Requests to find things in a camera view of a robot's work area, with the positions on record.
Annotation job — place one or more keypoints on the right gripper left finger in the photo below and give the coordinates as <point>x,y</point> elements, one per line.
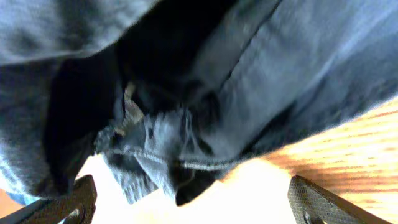
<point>75,208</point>

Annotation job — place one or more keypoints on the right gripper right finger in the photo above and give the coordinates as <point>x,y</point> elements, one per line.
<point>312,204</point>

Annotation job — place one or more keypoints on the dark navy denim shorts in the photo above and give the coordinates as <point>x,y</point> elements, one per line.
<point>174,94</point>

